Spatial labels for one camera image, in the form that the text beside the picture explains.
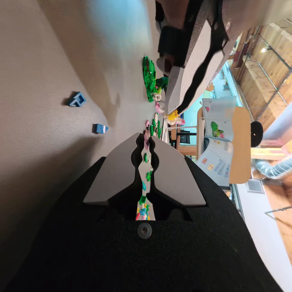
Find green lego lily pad build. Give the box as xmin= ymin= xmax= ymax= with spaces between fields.
xmin=142 ymin=56 xmax=169 ymax=103

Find wooden furniture frame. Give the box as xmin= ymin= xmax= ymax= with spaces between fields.
xmin=168 ymin=124 xmax=198 ymax=157

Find metal conduit pipe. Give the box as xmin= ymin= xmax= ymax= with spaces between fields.
xmin=245 ymin=34 xmax=292 ymax=108

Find person's left hand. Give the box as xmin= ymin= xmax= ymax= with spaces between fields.
xmin=163 ymin=0 xmax=191 ymax=30

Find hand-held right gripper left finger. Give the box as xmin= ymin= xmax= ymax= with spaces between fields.
xmin=83 ymin=132 xmax=146 ymax=207

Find black foam ball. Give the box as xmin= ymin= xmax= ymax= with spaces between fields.
xmin=250 ymin=121 xmax=264 ymax=148

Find yellow and pink lego flower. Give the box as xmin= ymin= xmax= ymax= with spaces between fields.
xmin=165 ymin=109 xmax=186 ymax=125

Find lego instruction booklet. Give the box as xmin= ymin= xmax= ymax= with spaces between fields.
xmin=196 ymin=97 xmax=238 ymax=188

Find brown wooden board stand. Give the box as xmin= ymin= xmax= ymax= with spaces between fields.
xmin=197 ymin=106 xmax=252 ymax=185

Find silver flexible duct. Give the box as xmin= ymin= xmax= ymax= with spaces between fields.
xmin=252 ymin=154 xmax=292 ymax=180

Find blue lego slope brick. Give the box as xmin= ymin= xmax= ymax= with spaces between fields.
xmin=92 ymin=123 xmax=109 ymax=134

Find blue lego brick with holes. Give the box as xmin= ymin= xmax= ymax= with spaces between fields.
xmin=67 ymin=91 xmax=87 ymax=108

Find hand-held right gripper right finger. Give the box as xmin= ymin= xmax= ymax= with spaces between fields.
xmin=146 ymin=136 xmax=207 ymax=207

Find pile of loose lego pieces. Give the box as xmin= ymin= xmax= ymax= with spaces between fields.
xmin=136 ymin=113 xmax=164 ymax=221

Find grey vent grille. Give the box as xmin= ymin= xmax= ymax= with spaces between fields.
xmin=246 ymin=179 xmax=266 ymax=194

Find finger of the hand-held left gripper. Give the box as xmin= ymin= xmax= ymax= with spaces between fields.
xmin=178 ymin=22 xmax=229 ymax=114
xmin=164 ymin=20 xmax=215 ymax=115

